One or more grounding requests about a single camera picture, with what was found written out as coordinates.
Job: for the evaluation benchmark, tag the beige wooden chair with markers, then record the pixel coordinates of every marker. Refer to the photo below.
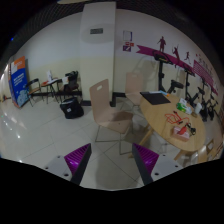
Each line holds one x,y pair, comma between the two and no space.
104,114
133,87

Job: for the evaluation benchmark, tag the pink power bank box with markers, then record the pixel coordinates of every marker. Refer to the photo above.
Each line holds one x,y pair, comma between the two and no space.
180,133

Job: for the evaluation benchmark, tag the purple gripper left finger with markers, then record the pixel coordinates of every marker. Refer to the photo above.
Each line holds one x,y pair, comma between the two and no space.
77,161

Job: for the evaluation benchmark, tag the black bag on floor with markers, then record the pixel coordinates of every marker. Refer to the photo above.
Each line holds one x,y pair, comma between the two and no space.
72,108

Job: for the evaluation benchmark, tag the blue orange roll-up banner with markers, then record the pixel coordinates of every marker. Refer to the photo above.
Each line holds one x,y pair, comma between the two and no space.
18,82

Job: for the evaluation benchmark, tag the black chair with bag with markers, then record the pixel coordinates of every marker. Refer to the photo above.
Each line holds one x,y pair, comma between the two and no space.
70,82

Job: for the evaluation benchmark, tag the round wooden table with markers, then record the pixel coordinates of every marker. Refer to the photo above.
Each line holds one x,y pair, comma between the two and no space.
164,117

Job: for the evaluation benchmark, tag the black charger plug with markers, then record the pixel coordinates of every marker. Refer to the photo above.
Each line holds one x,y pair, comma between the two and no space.
192,130

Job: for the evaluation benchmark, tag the magenta runner wall decal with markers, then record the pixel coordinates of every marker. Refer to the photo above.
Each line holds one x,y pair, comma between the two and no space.
195,65

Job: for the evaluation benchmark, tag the black laptop mat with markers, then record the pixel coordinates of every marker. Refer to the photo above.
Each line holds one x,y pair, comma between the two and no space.
155,98

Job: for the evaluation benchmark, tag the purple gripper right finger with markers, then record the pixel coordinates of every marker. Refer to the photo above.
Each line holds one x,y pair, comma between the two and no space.
145,160

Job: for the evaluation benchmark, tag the grey wall vent plate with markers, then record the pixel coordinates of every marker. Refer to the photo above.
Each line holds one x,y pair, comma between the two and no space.
96,31

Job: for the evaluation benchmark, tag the green white box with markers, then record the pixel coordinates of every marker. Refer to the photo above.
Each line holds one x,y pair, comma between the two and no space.
182,106

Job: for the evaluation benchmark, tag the near beige wooden chair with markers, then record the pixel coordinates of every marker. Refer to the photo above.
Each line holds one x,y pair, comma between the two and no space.
104,114

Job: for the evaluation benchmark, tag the white cup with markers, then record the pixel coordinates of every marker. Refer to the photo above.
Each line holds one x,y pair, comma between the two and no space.
197,108

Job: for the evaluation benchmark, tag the far beige wooden chair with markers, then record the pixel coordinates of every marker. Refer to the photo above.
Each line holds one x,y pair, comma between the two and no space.
133,87

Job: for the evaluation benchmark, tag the black folding chair left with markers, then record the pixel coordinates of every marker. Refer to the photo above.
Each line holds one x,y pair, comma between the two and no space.
33,86

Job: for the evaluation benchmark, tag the small dark side table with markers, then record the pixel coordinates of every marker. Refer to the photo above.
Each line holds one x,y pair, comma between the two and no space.
51,87

